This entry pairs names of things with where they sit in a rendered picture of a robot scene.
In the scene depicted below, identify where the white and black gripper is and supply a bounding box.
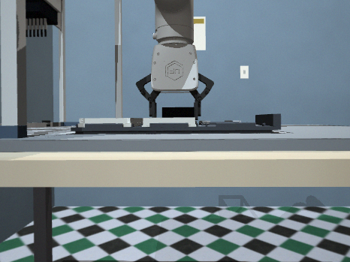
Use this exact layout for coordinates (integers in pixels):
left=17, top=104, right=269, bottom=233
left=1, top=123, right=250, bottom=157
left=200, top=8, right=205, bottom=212
left=136, top=40, right=214, bottom=120

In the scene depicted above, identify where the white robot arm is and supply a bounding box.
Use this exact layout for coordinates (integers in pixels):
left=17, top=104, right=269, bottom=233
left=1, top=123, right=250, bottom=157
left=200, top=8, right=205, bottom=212
left=153, top=0, right=194, bottom=44

